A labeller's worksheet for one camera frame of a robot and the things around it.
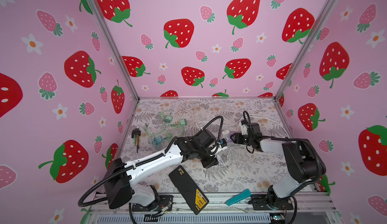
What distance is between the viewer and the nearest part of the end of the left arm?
1.75 ft

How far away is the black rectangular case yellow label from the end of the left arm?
0.20 metres

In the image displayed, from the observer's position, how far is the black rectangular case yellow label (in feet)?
2.40
